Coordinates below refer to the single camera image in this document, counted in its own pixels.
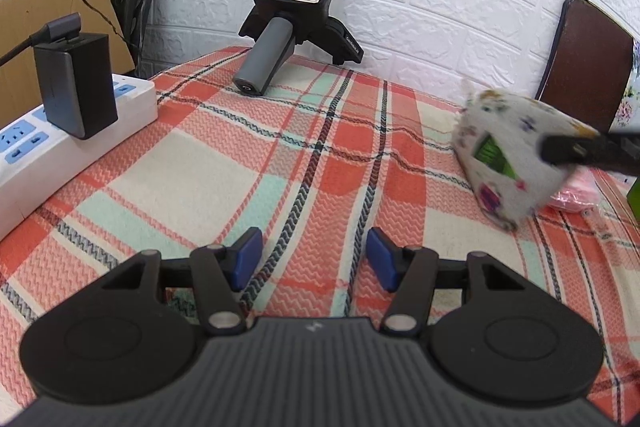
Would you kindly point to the black power adapter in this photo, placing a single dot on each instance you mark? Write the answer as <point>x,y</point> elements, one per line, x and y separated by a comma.
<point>76,84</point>

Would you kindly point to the handheld device with screen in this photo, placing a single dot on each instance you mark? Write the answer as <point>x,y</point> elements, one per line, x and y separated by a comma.
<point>277,27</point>

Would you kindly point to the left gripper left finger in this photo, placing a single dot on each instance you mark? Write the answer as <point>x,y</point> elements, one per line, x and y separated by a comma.
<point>219,272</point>

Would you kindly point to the white power strip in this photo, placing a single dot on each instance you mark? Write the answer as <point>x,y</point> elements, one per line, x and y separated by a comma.
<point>37,158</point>

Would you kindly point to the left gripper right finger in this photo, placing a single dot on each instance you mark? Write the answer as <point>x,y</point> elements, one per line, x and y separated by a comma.
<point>408,273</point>

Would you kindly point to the green edged storage box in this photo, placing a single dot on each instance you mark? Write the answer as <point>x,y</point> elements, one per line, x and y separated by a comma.
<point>633,199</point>

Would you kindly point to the brown wooden headboard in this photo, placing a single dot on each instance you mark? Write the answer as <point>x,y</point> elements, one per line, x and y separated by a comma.
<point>588,66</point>

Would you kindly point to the floral white pillow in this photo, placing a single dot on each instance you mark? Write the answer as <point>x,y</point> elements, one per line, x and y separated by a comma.
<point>628,113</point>

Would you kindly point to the pink plastic packet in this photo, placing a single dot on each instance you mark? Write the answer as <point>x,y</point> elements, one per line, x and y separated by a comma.
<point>579,193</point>

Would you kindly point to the floral fabric pouch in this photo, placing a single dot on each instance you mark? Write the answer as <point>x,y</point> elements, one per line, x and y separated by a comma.
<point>497,140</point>

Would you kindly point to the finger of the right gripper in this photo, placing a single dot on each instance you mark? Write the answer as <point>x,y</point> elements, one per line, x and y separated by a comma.
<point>612,151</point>

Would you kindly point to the plaid bed blanket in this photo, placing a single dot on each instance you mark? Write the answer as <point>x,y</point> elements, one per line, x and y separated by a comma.
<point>326,155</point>

